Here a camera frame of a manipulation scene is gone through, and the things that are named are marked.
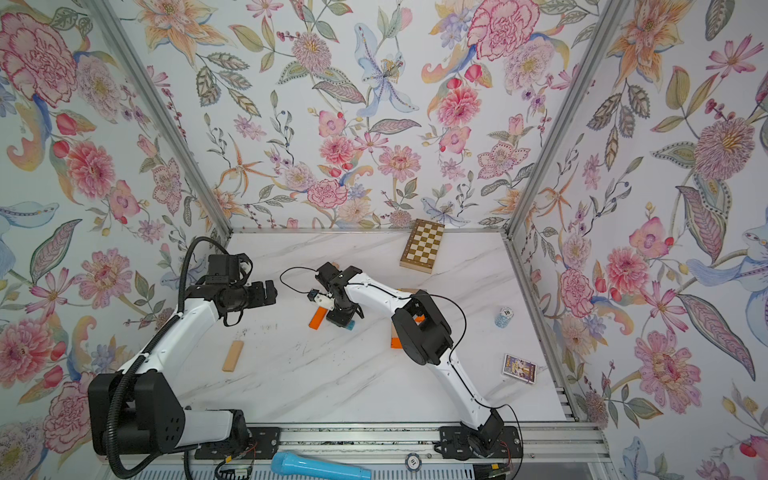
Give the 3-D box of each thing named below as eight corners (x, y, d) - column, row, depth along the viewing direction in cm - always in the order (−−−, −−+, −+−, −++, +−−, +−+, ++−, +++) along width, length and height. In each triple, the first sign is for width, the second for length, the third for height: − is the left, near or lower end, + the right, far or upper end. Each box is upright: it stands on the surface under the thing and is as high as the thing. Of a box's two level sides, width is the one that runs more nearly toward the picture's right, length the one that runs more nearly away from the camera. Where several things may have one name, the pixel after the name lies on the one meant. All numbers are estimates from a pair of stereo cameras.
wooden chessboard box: (397, 267, 112) (398, 261, 110) (415, 222, 127) (416, 217, 125) (430, 276, 110) (431, 271, 107) (444, 229, 125) (446, 224, 123)
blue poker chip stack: (495, 329, 97) (502, 317, 91) (492, 318, 99) (499, 306, 93) (506, 329, 97) (515, 317, 91) (503, 318, 100) (511, 306, 93)
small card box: (501, 375, 88) (504, 371, 85) (502, 357, 91) (506, 353, 89) (533, 385, 86) (537, 382, 84) (533, 366, 89) (537, 363, 87)
